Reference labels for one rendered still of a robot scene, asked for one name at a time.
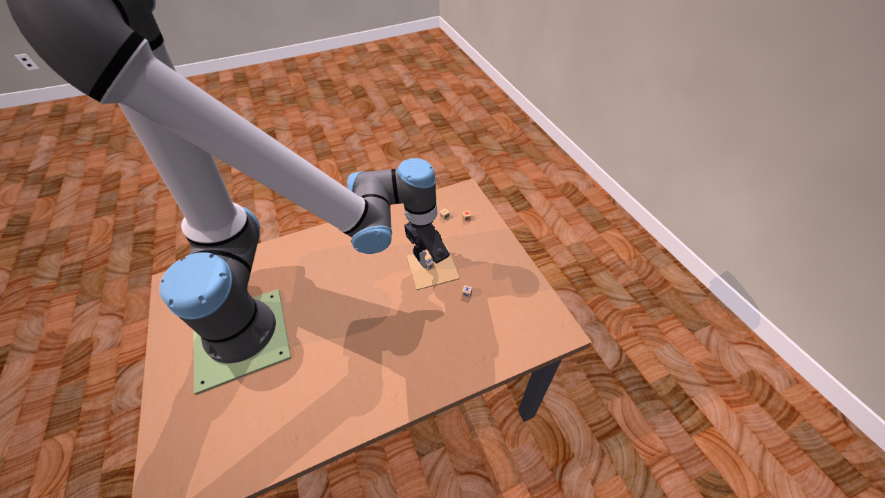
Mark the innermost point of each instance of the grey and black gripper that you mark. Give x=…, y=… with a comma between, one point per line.
x=419, y=248

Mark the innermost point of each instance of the tan flat mat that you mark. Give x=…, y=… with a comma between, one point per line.
x=444, y=271

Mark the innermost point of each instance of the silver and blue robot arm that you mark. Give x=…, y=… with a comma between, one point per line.
x=88, y=42

